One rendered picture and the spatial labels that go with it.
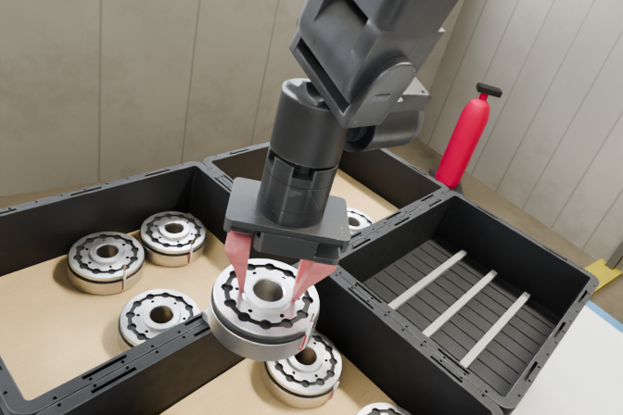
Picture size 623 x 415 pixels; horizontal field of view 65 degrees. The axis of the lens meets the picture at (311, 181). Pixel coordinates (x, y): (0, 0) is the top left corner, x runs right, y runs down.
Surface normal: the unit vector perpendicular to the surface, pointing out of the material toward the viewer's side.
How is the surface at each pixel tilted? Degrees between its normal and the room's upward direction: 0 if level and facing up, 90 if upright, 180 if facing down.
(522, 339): 0
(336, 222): 1
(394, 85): 109
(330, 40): 81
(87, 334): 0
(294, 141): 89
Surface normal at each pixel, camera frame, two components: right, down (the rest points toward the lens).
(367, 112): 0.47, 0.78
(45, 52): 0.58, 0.54
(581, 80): -0.78, 0.15
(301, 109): -0.46, 0.36
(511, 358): 0.23, -0.83
